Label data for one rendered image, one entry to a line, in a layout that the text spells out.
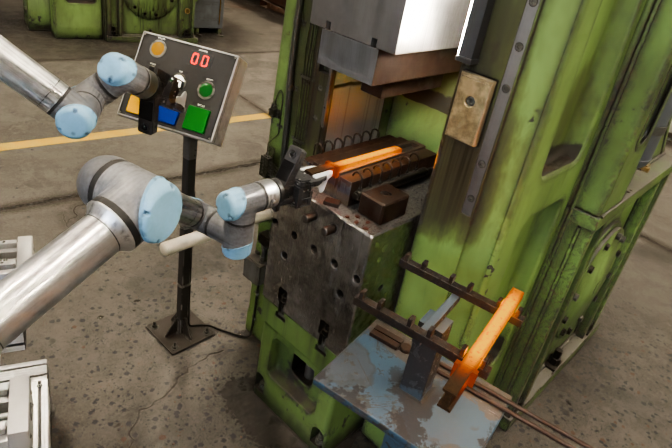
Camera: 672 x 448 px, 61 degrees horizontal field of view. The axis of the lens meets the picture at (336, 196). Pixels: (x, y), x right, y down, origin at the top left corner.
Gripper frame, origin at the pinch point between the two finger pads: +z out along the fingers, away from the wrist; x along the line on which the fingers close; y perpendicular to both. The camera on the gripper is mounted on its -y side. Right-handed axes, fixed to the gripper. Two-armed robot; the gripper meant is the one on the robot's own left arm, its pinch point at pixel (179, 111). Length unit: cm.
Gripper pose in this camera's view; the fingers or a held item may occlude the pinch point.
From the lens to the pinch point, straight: 170.6
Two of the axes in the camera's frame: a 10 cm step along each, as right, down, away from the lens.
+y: 3.0, -9.5, 0.2
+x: -9.3, -2.9, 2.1
